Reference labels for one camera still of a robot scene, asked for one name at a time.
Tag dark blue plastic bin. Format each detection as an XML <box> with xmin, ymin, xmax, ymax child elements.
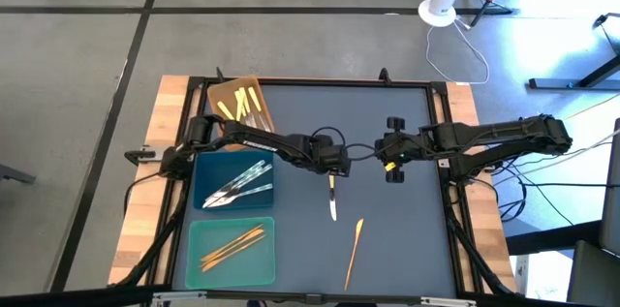
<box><xmin>192</xmin><ymin>149</ymin><xmax>276</xmax><ymax>212</ymax></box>

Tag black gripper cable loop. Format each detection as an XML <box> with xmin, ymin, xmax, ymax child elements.
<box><xmin>347</xmin><ymin>141</ymin><xmax>389</xmax><ymax>163</ymax></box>

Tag orange plastic bin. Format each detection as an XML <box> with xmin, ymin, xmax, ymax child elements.
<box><xmin>206</xmin><ymin>74</ymin><xmax>276</xmax><ymax>152</ymax></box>

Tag teal plastic bin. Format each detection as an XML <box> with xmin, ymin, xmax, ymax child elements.
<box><xmin>184</xmin><ymin>216</ymin><xmax>277</xmax><ymax>291</ymax></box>

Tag black lamp stand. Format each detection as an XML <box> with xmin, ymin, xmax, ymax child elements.
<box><xmin>594</xmin><ymin>10</ymin><xmax>620</xmax><ymax>56</ymax></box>

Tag black floor cables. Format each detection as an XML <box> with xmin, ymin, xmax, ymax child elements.
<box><xmin>493</xmin><ymin>151</ymin><xmax>620</xmax><ymax>227</ymax></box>

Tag white fan cable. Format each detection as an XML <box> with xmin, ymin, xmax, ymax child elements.
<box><xmin>424</xmin><ymin>16</ymin><xmax>491</xmax><ymax>87</ymax></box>

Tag silver rail bracket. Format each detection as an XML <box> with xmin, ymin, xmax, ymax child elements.
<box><xmin>419</xmin><ymin>296</ymin><xmax>479</xmax><ymax>307</ymax></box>
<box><xmin>152</xmin><ymin>291</ymin><xmax>208</xmax><ymax>304</ymax></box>

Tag grey panel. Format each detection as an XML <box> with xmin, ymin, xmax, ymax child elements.
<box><xmin>599</xmin><ymin>117</ymin><xmax>620</xmax><ymax>256</ymax></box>

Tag black T-shaped desk foot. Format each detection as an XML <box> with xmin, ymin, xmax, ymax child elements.
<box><xmin>527</xmin><ymin>52</ymin><xmax>620</xmax><ymax>91</ymax></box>

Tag grey floor object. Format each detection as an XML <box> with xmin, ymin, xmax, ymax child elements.
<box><xmin>0</xmin><ymin>163</ymin><xmax>38</xmax><ymax>186</ymax></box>

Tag white floor cable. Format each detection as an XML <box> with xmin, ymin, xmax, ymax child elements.
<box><xmin>493</xmin><ymin>128</ymin><xmax>620</xmax><ymax>187</ymax></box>

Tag wooden table side board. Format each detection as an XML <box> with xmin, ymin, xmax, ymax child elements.
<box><xmin>444</xmin><ymin>81</ymin><xmax>518</xmax><ymax>294</ymax></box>
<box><xmin>108</xmin><ymin>74</ymin><xmax>191</xmax><ymax>287</ymax></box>

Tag yellow floor cable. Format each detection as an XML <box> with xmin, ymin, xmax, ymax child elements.
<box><xmin>561</xmin><ymin>93</ymin><xmax>620</xmax><ymax>124</ymax></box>

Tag white floor sign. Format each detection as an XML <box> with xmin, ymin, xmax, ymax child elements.
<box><xmin>515</xmin><ymin>253</ymin><xmax>575</xmax><ymax>304</ymax></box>

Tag black floor beam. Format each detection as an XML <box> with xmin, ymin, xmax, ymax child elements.
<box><xmin>505</xmin><ymin>219</ymin><xmax>602</xmax><ymax>257</ymax></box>

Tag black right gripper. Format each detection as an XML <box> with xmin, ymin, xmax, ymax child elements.
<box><xmin>376</xmin><ymin>116</ymin><xmax>424</xmax><ymax>185</ymax></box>

